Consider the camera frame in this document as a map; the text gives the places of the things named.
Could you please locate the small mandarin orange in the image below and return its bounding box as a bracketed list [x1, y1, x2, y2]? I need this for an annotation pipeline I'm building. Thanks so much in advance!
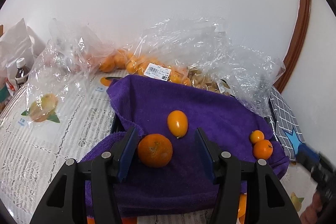
[253, 139, 273, 160]

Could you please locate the small kumquat orange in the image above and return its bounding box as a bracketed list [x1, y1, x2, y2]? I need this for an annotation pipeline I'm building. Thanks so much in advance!
[249, 130, 264, 144]

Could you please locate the rough round orange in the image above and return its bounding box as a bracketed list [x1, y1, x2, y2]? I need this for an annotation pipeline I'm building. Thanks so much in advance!
[137, 134, 173, 168]

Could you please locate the smooth oval orange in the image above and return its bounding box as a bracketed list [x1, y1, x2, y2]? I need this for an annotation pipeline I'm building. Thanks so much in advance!
[167, 110, 189, 138]

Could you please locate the person's right hand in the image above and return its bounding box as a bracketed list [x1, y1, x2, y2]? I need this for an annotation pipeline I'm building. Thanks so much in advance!
[300, 191, 322, 224]

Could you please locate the orange near towel edge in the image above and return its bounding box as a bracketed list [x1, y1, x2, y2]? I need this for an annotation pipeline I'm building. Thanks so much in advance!
[237, 193, 247, 224]

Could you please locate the grey checked star cushion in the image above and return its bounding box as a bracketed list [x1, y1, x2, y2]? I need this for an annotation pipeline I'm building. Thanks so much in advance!
[269, 87, 305, 161]

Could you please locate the purple towel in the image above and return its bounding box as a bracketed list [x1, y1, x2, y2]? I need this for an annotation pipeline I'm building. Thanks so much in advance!
[79, 74, 290, 218]

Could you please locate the dark glass bottle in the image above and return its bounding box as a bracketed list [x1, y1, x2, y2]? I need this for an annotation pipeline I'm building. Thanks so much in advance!
[15, 57, 30, 89]

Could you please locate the clear plastic fruit bag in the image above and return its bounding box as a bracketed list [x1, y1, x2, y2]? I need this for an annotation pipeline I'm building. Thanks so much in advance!
[99, 18, 285, 117]

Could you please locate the white paper bag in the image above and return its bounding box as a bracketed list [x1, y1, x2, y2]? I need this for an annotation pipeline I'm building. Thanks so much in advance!
[1, 18, 46, 94]

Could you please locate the brown wooden door frame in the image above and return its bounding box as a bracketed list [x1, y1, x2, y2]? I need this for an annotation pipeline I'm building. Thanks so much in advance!
[274, 0, 311, 93]

